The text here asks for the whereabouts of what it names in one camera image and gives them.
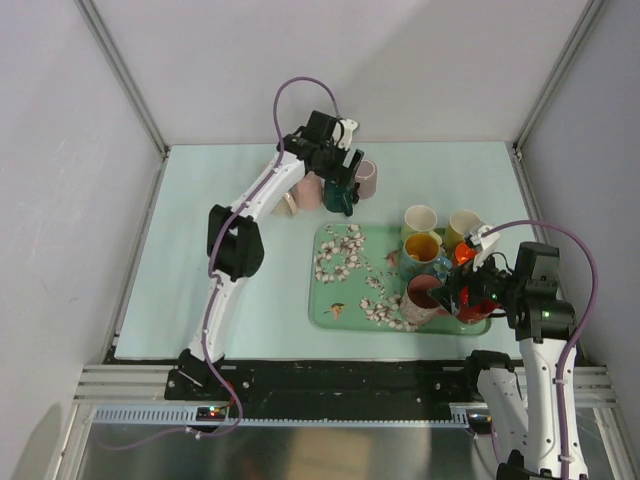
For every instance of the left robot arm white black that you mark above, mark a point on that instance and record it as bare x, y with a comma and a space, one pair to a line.
235, 247

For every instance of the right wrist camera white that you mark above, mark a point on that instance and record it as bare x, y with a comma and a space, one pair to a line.
483, 240

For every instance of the mauve mug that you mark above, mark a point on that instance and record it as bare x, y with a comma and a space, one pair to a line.
366, 178

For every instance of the blue floral mug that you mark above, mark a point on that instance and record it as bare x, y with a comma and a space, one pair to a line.
421, 255

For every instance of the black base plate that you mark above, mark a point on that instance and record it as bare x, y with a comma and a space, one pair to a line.
348, 389

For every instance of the cream floral mug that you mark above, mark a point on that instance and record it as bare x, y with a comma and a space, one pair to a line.
286, 206

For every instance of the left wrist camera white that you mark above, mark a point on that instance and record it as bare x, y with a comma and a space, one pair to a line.
344, 132

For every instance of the light pink mug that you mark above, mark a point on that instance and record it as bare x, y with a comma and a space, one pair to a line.
308, 192

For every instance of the yellow mug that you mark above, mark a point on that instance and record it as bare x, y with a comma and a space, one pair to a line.
459, 224

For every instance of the green floral tray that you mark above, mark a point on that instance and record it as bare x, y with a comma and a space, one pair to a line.
355, 284

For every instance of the red mug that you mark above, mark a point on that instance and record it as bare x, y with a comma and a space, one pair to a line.
472, 314

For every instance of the grey cable duct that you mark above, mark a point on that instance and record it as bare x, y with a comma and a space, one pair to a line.
456, 416

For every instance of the dark green mug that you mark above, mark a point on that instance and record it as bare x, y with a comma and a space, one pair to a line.
340, 199

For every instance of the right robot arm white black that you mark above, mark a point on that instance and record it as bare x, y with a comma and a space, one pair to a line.
533, 418

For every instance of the light green mug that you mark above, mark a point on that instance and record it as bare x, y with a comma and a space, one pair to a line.
420, 219

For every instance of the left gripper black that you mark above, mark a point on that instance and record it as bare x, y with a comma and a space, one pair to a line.
340, 173

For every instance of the orange mug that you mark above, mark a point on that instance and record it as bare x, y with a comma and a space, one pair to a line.
462, 254

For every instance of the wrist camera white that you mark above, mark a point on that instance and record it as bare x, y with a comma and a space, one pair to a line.
344, 132
483, 240

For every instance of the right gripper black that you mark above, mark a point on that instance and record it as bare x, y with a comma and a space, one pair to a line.
447, 293

